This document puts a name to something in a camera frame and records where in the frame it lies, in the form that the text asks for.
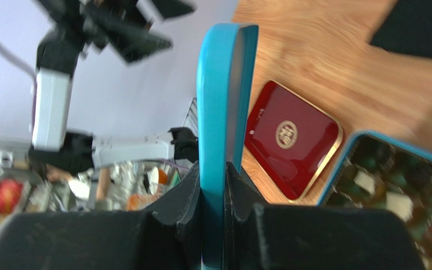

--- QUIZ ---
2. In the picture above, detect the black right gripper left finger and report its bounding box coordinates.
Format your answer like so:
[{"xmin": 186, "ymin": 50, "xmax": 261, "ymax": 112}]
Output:
[{"xmin": 0, "ymin": 163, "xmax": 201, "ymax": 269}]

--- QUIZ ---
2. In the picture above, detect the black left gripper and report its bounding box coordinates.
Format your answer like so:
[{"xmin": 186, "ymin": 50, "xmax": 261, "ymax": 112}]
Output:
[{"xmin": 34, "ymin": 0, "xmax": 198, "ymax": 64}]

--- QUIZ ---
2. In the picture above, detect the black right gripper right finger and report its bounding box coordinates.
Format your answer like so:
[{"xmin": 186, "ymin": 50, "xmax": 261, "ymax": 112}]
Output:
[{"xmin": 223, "ymin": 163, "xmax": 425, "ymax": 269}]

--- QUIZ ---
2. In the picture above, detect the blue tin lid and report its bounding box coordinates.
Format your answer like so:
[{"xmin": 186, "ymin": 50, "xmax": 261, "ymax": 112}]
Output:
[{"xmin": 196, "ymin": 22, "xmax": 259, "ymax": 269}]

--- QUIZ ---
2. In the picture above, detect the white rectangular chocolate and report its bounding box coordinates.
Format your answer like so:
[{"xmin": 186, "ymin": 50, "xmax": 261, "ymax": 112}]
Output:
[{"xmin": 354, "ymin": 170, "xmax": 376, "ymax": 196}]

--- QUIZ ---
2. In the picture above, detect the white cube chocolate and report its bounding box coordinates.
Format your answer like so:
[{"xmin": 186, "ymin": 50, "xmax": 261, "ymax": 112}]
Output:
[{"xmin": 385, "ymin": 192, "xmax": 413, "ymax": 222}]

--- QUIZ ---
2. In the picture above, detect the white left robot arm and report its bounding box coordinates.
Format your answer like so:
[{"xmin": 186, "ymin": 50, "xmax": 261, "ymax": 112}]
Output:
[{"xmin": 28, "ymin": 1, "xmax": 199, "ymax": 174}]

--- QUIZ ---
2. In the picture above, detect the red chocolate tray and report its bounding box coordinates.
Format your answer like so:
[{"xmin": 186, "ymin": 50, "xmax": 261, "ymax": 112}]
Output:
[{"xmin": 244, "ymin": 80, "xmax": 344, "ymax": 203}]

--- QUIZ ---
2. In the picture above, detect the blue chocolate tin box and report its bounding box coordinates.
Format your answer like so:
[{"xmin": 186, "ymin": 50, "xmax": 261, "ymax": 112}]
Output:
[{"xmin": 317, "ymin": 130, "xmax": 432, "ymax": 269}]

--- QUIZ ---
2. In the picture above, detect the black cloth placemat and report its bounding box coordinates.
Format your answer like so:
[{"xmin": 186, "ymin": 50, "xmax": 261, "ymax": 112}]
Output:
[{"xmin": 370, "ymin": 0, "xmax": 432, "ymax": 59}]

